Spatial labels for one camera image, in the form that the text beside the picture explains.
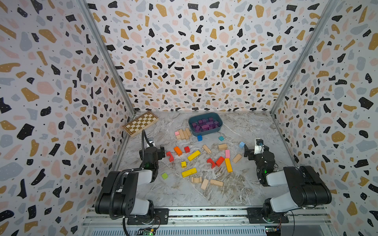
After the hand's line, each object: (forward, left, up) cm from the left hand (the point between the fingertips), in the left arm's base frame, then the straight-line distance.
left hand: (153, 146), depth 92 cm
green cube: (-16, -7, -8) cm, 19 cm away
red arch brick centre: (-7, -36, -6) cm, 37 cm away
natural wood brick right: (-5, -53, -7) cm, 53 cm away
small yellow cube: (-10, -19, -5) cm, 22 cm away
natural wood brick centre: (+4, -45, -7) cm, 45 cm away
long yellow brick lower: (-14, -22, -7) cm, 27 cm away
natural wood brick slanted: (+3, -34, -8) cm, 35 cm away
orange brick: (0, -14, -6) cm, 16 cm away
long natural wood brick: (+14, -16, -7) cm, 23 cm away
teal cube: (+12, -45, -9) cm, 47 cm away
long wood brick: (+16, -21, -6) cm, 27 cm away
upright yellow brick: (-9, -47, -8) cm, 48 cm away
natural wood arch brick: (-18, -26, -7) cm, 33 cm away
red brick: (-7, -41, -7) cm, 42 cm away
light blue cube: (+4, -57, -6) cm, 58 cm away
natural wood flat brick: (-21, -39, -7) cm, 45 cm away
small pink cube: (+15, -12, -7) cm, 21 cm away
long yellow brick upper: (-2, -25, -8) cm, 26 cm away
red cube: (+2, -20, -7) cm, 22 cm away
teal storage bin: (+24, -32, -7) cm, 41 cm away
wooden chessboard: (+24, +14, -4) cm, 28 cm away
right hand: (0, -63, +2) cm, 63 cm away
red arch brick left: (-5, -10, -7) cm, 14 cm away
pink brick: (-1, -47, -8) cm, 48 cm away
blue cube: (+11, -29, -6) cm, 32 cm away
